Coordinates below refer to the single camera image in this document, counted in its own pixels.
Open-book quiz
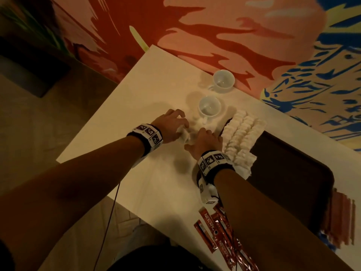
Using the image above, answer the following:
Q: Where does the person's right hand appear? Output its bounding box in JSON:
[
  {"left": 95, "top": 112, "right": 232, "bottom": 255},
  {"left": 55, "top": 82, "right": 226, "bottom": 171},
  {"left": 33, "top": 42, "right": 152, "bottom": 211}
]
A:
[{"left": 184, "top": 127, "right": 223, "bottom": 161}]

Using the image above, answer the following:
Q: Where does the person's left hand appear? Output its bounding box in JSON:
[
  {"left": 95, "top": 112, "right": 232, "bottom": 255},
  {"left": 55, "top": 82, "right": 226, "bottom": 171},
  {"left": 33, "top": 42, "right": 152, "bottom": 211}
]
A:
[{"left": 150, "top": 108, "right": 190, "bottom": 145}]

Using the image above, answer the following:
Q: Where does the single white tea bag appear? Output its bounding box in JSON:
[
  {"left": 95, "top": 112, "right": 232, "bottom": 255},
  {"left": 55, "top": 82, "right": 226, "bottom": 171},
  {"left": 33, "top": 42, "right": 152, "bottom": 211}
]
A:
[{"left": 175, "top": 125, "right": 193, "bottom": 143}]

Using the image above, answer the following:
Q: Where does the row of tea bags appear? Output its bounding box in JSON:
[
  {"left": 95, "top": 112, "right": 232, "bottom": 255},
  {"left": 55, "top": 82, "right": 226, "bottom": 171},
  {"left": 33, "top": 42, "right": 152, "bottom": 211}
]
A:
[{"left": 220, "top": 109, "right": 267, "bottom": 180}]

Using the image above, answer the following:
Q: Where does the dark brown tray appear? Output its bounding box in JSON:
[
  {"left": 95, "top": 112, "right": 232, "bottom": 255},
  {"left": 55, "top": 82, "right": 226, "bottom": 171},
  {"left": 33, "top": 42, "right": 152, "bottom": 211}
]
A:
[{"left": 219, "top": 118, "right": 335, "bottom": 235}]

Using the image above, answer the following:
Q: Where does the pile of red Nescafe sachets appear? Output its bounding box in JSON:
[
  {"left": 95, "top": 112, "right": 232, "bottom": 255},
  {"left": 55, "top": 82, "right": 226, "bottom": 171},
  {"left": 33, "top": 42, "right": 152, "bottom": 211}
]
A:
[{"left": 193, "top": 203, "right": 261, "bottom": 271}]

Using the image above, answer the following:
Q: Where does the person's right forearm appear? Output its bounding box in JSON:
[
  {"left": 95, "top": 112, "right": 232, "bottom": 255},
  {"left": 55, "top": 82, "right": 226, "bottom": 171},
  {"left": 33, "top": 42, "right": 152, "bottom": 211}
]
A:
[{"left": 213, "top": 168, "right": 353, "bottom": 271}]

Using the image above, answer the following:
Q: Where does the person's left forearm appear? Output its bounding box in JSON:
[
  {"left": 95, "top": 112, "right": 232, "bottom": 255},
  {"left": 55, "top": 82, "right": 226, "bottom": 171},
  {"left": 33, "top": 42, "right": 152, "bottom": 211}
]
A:
[{"left": 0, "top": 135, "right": 146, "bottom": 271}]

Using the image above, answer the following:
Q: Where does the person's black shirt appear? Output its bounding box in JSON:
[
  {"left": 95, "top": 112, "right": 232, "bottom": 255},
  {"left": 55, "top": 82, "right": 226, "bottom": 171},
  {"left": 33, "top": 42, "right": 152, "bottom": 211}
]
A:
[{"left": 107, "top": 244, "right": 215, "bottom": 271}]

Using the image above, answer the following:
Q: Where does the small white cup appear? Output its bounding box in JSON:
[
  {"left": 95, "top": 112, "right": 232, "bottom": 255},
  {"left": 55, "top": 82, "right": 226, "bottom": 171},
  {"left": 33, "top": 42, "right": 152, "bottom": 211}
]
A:
[
  {"left": 197, "top": 95, "right": 223, "bottom": 123},
  {"left": 208, "top": 69, "right": 237, "bottom": 94}
]

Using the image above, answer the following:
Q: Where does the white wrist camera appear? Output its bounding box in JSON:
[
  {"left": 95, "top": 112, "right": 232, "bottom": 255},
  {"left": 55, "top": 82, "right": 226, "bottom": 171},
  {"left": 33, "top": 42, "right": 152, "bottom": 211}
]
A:
[{"left": 197, "top": 177, "right": 220, "bottom": 206}]

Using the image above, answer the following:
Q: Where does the black camera cable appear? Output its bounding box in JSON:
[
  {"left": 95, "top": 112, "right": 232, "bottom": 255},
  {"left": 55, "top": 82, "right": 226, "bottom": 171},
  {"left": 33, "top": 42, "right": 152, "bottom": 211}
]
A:
[{"left": 92, "top": 183, "right": 122, "bottom": 271}]

